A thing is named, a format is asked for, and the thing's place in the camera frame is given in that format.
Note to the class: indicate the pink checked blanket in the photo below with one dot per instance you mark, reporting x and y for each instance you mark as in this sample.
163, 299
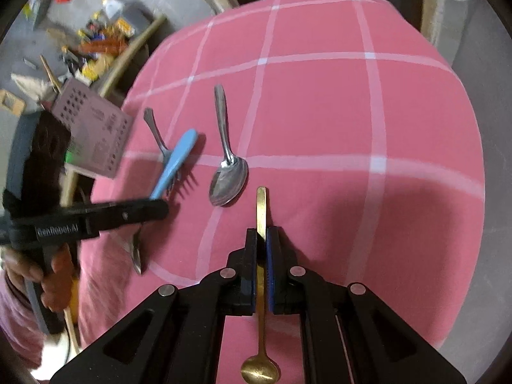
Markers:
320, 128

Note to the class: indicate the silver fork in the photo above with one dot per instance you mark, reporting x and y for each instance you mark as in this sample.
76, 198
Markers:
154, 130

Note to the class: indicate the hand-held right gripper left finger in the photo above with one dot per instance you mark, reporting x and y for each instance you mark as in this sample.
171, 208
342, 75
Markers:
251, 264

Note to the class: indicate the person's left forearm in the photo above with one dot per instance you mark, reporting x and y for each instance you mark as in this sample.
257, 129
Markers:
18, 320

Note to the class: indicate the silver spoon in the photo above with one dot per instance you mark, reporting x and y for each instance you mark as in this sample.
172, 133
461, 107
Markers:
228, 182

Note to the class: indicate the gold spoon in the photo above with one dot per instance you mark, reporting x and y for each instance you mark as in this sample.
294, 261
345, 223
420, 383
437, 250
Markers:
260, 208

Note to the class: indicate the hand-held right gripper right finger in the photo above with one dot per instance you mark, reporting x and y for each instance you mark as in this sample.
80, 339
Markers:
272, 264

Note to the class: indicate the person's left hand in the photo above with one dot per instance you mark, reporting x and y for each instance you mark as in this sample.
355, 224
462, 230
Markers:
60, 276

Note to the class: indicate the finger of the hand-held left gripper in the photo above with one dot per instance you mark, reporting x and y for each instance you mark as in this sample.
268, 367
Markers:
128, 214

